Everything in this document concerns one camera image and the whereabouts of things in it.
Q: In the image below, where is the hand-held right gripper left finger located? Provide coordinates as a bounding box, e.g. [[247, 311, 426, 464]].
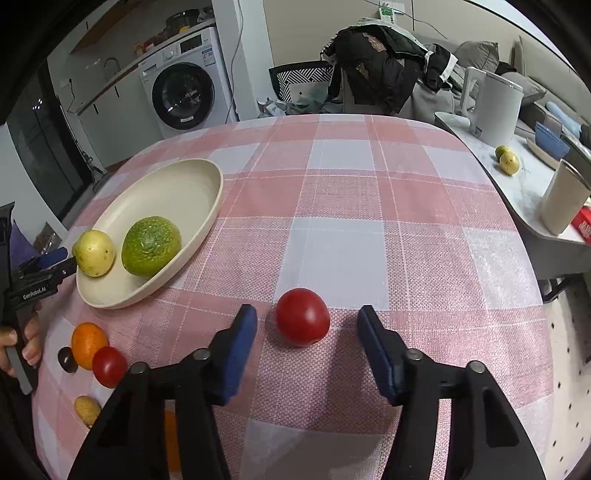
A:
[[68, 304, 258, 480]]

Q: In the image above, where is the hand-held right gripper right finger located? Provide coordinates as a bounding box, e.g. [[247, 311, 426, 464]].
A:
[[358, 305, 548, 480]]

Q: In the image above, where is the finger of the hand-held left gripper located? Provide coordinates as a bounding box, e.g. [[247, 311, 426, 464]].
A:
[[46, 256, 78, 283], [18, 247, 70, 274]]

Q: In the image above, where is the yellow round fruit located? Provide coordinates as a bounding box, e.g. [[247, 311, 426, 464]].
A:
[[71, 230, 116, 278]]

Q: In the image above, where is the large red tomato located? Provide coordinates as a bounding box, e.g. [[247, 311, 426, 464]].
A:
[[276, 288, 331, 348]]

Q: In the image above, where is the orange mandarin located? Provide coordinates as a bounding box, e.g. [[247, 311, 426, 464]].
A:
[[71, 322, 110, 371]]

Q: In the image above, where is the dark plum front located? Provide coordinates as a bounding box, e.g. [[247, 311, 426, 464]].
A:
[[57, 347, 79, 374]]

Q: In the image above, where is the small red tomato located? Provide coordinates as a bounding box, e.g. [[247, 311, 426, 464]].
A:
[[91, 346, 129, 389]]

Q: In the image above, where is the brown kiwi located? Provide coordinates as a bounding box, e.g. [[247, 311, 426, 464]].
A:
[[74, 395, 102, 428]]

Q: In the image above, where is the cream oval plate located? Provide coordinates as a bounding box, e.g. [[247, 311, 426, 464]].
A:
[[75, 158, 225, 309]]

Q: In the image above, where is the person's left hand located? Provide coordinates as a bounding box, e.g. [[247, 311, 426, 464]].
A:
[[0, 315, 44, 377]]

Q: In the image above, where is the purple cloth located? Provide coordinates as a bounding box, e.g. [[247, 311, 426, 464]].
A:
[[10, 220, 35, 266]]

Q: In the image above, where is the large green bumpy citrus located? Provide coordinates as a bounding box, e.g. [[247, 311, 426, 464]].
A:
[[121, 216, 182, 278]]

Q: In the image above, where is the dark glass door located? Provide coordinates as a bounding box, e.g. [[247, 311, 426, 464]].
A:
[[7, 60, 89, 223]]

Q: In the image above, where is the pink checked tablecloth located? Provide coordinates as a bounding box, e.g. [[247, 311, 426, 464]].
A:
[[34, 114, 555, 480]]

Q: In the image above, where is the white kitchen counter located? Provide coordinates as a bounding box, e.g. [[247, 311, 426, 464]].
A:
[[69, 60, 155, 172]]

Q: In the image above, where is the white perforated panel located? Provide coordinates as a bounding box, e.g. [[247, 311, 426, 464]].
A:
[[547, 277, 591, 480]]

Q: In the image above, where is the white washing machine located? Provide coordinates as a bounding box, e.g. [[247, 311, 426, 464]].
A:
[[137, 26, 238, 139]]

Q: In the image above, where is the grey marble side table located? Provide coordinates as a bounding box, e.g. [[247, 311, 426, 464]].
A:
[[434, 112, 591, 280]]

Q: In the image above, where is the beige cup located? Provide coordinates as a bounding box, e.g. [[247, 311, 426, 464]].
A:
[[540, 159, 591, 236]]

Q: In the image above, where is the red box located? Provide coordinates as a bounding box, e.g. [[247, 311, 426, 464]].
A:
[[571, 207, 591, 243]]

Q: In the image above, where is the beige flat dish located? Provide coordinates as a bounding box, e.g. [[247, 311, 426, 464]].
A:
[[526, 137, 561, 168]]

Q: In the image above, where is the white electric kettle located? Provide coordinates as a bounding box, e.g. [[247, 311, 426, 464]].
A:
[[458, 66, 525, 147]]

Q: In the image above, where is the blue bowl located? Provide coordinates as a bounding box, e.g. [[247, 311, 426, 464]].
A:
[[534, 122, 572, 160]]

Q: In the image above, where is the black patterned chair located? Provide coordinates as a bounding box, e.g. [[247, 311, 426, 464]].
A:
[[269, 62, 335, 103]]

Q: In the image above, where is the black jacket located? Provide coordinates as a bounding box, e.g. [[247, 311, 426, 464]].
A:
[[323, 25, 458, 116]]

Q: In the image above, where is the light blue pillow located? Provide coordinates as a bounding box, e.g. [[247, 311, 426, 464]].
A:
[[545, 102, 583, 134]]

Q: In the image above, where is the beige grey sofa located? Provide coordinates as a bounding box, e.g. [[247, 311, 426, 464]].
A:
[[416, 34, 591, 144]]

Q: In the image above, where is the grey cushion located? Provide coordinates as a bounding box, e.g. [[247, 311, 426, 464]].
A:
[[455, 41, 500, 75]]

